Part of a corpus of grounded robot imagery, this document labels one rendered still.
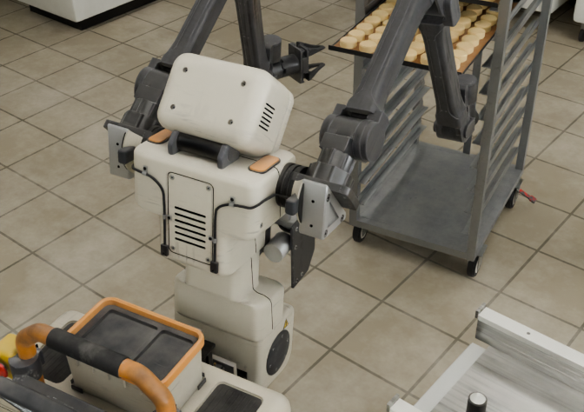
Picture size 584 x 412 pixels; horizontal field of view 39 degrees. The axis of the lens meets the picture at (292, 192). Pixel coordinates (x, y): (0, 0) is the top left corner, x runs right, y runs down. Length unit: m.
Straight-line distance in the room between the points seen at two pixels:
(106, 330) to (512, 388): 0.74
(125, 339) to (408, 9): 0.83
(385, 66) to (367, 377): 1.32
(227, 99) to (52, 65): 3.31
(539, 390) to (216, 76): 0.80
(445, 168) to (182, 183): 2.00
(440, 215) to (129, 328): 1.78
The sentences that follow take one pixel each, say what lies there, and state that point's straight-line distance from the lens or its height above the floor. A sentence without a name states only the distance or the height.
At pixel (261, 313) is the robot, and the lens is 1.71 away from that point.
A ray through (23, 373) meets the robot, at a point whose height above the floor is 0.90.
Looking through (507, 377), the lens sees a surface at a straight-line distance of 1.59.
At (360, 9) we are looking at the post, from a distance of 2.68.
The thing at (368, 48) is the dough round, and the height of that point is 0.97.
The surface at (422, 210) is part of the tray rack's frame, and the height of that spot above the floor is 0.15.
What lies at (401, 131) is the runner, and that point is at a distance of 3.30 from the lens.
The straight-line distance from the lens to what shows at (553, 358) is 1.58.
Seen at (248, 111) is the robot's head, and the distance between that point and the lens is 1.47.
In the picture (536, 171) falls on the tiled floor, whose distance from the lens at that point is 3.74.
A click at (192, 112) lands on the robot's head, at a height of 1.24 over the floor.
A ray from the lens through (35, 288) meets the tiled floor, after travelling 3.16.
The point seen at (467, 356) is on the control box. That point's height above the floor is 0.84.
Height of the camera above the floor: 1.97
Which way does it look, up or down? 34 degrees down
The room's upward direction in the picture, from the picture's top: 1 degrees counter-clockwise
